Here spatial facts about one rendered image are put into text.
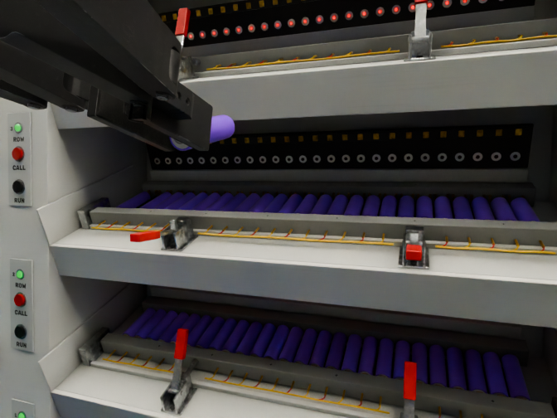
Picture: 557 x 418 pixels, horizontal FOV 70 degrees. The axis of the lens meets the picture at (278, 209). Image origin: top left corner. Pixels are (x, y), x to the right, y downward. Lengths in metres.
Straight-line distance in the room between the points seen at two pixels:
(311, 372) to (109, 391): 0.26
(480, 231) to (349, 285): 0.14
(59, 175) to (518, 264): 0.54
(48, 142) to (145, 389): 0.34
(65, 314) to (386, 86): 0.50
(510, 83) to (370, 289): 0.22
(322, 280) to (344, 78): 0.20
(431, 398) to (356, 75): 0.35
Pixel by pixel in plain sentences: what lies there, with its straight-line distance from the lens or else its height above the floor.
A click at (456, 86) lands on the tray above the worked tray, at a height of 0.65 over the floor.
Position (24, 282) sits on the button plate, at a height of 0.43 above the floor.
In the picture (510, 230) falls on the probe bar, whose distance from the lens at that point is 0.44.
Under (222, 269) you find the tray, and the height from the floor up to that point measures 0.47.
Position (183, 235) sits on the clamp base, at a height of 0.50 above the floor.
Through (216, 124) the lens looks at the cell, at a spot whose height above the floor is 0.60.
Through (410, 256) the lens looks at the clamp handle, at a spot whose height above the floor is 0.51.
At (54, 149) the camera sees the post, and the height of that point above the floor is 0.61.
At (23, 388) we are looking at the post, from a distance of 0.68.
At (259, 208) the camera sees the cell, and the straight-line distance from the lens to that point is 0.51.
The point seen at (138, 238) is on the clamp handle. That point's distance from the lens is 0.42.
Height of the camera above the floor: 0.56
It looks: 2 degrees down
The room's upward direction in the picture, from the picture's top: 1 degrees clockwise
